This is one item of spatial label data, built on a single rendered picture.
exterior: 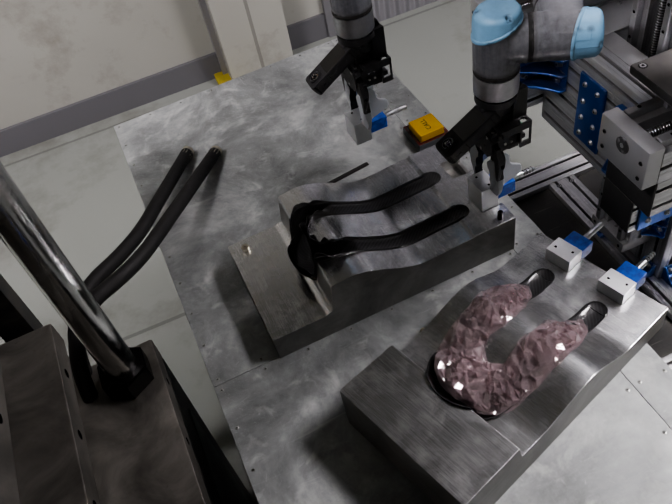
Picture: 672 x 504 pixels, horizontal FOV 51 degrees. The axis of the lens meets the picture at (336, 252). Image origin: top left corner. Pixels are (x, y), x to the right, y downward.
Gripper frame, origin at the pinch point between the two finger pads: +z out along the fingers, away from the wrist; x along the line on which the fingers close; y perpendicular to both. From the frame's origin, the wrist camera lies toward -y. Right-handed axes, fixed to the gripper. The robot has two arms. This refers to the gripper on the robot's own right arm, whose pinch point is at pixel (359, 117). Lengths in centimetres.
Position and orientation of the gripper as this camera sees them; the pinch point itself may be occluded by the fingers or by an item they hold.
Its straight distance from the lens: 150.8
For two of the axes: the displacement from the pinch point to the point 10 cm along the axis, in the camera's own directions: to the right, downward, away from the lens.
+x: -4.1, -6.5, 6.4
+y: 9.0, -4.1, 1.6
